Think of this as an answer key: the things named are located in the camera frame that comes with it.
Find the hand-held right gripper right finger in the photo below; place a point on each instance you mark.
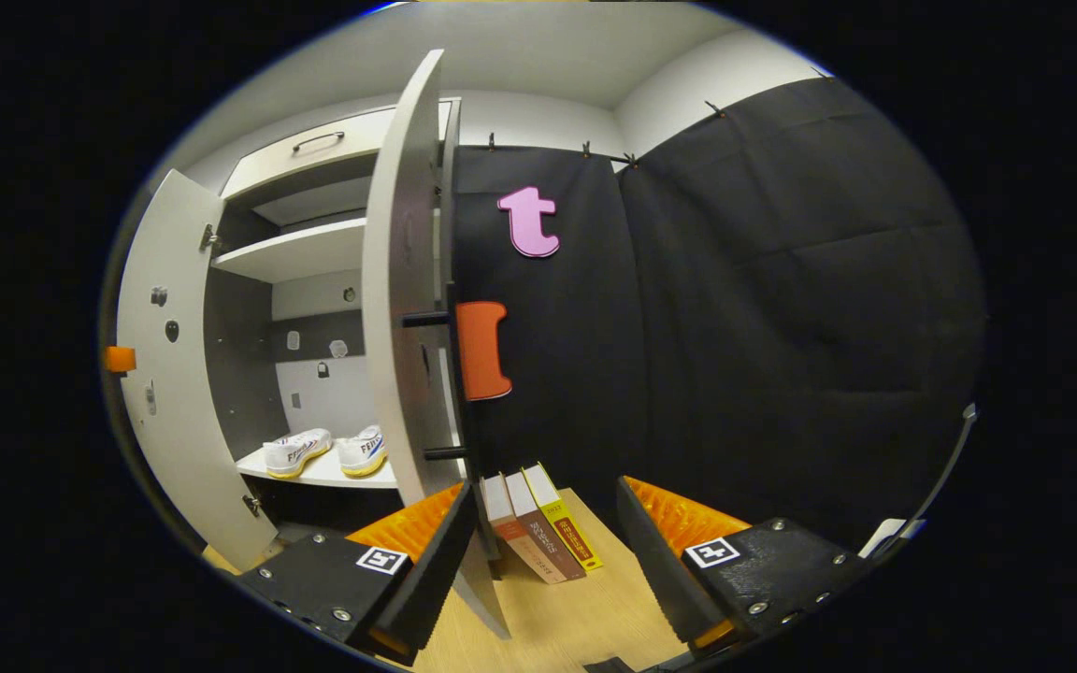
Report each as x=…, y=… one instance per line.
x=655, y=570

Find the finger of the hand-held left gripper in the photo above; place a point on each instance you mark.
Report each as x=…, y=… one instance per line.
x=120, y=360

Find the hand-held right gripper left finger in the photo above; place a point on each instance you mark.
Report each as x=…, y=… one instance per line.
x=436, y=570

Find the cabinet door with phone sticker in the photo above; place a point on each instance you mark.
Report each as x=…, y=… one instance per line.
x=183, y=421

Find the grey shoe cabinet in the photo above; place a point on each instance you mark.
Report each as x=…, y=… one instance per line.
x=249, y=374

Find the white canvas shoe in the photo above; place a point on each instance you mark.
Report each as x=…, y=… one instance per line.
x=363, y=453
x=295, y=453

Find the cabinet door with headphones sticker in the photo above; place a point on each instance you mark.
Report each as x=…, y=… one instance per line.
x=398, y=280

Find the white cabinet shelf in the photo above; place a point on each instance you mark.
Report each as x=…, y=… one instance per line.
x=323, y=477
x=305, y=250

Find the grey cabinet drawer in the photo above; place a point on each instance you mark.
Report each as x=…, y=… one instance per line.
x=333, y=166

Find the yellow book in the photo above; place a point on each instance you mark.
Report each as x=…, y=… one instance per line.
x=568, y=528

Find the black backdrop cloth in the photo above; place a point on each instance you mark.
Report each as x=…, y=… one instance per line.
x=782, y=327

